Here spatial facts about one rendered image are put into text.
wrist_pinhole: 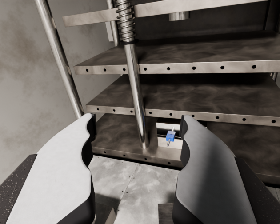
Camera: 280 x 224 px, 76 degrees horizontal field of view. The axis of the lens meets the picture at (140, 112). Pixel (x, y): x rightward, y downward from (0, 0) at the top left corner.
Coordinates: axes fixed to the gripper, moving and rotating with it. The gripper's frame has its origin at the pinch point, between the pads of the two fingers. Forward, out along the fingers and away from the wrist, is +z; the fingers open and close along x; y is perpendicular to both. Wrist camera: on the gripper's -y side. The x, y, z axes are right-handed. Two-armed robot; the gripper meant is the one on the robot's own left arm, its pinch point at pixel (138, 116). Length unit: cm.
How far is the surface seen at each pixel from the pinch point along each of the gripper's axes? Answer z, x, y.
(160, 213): 26, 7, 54
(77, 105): 85, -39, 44
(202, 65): 68, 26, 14
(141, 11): 79, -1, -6
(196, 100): 80, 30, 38
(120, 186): 46, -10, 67
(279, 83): 263, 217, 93
